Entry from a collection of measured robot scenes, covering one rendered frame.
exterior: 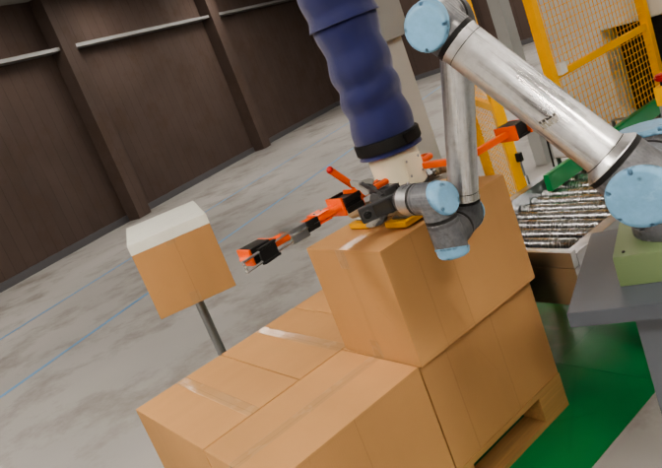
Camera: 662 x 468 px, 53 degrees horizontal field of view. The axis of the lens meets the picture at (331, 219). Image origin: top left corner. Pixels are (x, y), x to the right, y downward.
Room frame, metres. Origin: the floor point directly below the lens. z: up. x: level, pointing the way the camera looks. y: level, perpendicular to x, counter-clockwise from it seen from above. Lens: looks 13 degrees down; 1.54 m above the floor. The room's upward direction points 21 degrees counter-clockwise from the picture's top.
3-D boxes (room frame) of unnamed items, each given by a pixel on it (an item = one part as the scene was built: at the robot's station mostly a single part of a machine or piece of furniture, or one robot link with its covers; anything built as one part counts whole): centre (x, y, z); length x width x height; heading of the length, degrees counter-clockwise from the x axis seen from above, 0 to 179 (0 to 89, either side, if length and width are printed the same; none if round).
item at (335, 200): (2.07, -0.06, 1.08); 0.10 x 0.08 x 0.06; 33
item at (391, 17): (3.62, -0.66, 1.62); 0.20 x 0.05 x 0.30; 124
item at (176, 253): (3.49, 0.83, 0.82); 0.60 x 0.40 x 0.40; 13
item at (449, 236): (1.74, -0.29, 0.96); 0.12 x 0.09 x 0.12; 143
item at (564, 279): (2.44, -0.54, 0.48); 0.70 x 0.03 x 0.15; 34
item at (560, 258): (2.45, -0.55, 0.58); 0.70 x 0.03 x 0.06; 34
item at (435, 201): (1.74, -0.27, 1.07); 0.12 x 0.09 x 0.10; 33
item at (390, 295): (2.22, -0.24, 0.74); 0.60 x 0.40 x 0.40; 122
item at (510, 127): (2.15, -0.66, 1.08); 0.09 x 0.08 x 0.05; 33
